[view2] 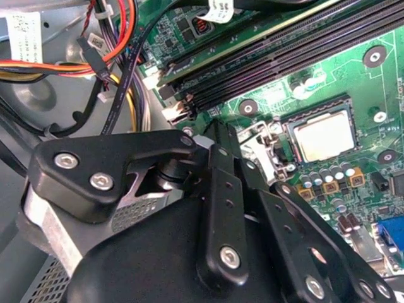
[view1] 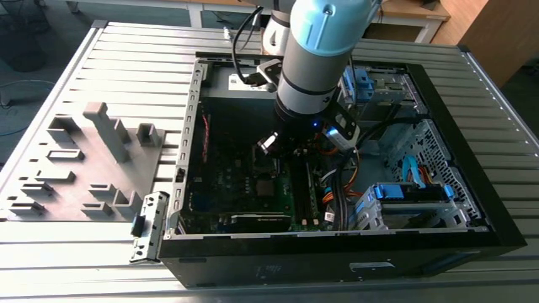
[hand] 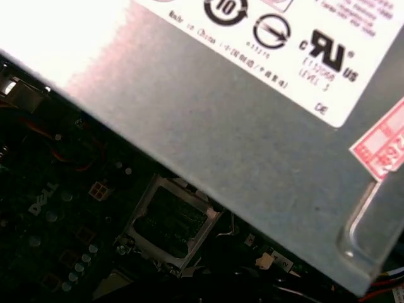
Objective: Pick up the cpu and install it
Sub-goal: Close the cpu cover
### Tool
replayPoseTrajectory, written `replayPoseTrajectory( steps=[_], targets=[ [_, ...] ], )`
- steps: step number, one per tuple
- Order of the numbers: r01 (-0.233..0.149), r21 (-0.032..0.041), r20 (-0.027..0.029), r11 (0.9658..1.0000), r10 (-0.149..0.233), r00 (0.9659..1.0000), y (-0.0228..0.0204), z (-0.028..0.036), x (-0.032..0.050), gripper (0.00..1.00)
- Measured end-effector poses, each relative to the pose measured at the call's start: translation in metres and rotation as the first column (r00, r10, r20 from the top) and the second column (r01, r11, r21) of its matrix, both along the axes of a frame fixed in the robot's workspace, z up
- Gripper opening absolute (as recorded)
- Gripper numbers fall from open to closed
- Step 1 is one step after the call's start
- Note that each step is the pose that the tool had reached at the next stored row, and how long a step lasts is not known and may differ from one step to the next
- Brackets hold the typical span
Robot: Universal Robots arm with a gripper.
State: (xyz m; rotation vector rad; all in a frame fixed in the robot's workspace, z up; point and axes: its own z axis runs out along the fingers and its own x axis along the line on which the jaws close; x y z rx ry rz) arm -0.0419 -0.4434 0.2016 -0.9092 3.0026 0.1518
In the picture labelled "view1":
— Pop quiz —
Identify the blue port connector block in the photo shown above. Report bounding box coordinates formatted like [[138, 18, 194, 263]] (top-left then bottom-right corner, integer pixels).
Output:
[[186, 192, 209, 213]]

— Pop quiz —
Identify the thick black cable bundle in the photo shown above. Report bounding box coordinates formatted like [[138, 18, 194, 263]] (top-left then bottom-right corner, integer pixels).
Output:
[[329, 117, 424, 231]]

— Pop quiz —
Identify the blue flat data wire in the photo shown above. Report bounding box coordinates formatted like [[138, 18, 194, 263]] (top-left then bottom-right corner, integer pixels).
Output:
[[398, 155, 426, 190]]

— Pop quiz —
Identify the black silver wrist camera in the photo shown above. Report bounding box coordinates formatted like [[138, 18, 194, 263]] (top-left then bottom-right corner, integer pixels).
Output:
[[321, 105, 361, 152]]

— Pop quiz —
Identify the CPU socket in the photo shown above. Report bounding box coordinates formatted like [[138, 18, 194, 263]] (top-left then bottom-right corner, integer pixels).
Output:
[[253, 177, 281, 199]]

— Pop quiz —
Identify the black graphics card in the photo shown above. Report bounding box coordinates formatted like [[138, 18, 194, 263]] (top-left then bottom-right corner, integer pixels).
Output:
[[229, 213, 293, 233]]

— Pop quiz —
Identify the orange red yellow wire bundle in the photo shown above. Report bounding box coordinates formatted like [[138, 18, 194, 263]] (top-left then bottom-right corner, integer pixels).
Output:
[[314, 143, 362, 206]]

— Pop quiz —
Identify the blue plastic cage latch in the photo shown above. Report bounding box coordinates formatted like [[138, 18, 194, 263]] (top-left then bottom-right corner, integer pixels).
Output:
[[342, 68, 376, 104]]

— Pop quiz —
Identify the white bracket wrist camera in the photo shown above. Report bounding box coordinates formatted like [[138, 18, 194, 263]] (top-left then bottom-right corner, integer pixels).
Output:
[[245, 59, 284, 94]]

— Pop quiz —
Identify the grey parts rack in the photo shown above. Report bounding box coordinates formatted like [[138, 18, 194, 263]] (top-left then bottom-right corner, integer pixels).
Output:
[[0, 100, 180, 222]]

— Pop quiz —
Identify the brown wooden cabinet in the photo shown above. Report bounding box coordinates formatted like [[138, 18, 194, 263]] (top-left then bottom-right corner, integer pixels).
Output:
[[430, 0, 539, 89]]

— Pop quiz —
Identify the silver perforated disk bay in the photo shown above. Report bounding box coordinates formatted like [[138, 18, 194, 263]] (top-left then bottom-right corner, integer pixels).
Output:
[[352, 182, 482, 233]]

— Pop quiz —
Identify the silver card retention bracket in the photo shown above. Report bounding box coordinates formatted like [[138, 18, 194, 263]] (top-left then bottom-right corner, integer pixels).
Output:
[[128, 191, 170, 263]]

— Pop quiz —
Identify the hard disk in blue carrier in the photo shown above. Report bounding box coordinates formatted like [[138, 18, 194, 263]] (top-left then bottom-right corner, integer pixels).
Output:
[[369, 184, 454, 203]]

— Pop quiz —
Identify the red black twisted wire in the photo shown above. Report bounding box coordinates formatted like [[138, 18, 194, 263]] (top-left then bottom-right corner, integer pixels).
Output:
[[200, 112, 210, 163]]

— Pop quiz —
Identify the black PC case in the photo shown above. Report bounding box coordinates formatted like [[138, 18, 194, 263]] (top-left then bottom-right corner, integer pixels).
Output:
[[157, 52, 528, 288]]

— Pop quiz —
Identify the silver drive cage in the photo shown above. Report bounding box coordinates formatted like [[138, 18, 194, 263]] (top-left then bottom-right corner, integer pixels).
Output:
[[340, 64, 426, 149]]

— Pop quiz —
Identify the wooden desk white frame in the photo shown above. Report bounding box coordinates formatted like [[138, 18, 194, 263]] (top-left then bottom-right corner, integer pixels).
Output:
[[184, 0, 450, 44]]

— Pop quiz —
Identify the black RAM slot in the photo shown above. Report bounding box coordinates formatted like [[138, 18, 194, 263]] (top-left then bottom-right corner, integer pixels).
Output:
[[293, 157, 301, 226], [309, 160, 318, 226], [304, 159, 313, 226], [298, 157, 306, 226]]

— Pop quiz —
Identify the black waste bin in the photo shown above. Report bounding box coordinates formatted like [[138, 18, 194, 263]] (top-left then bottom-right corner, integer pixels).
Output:
[[0, 9, 47, 73]]

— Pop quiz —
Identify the green motherboard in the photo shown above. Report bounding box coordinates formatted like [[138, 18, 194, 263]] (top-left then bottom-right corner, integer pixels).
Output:
[[180, 104, 337, 235]]

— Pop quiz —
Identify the silver power supply unit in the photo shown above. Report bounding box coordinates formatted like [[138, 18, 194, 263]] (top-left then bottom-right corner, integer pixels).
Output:
[[197, 67, 286, 100]]

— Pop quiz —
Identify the black camera cable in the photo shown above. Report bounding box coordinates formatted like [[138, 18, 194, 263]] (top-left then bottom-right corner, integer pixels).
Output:
[[229, 6, 264, 86]]

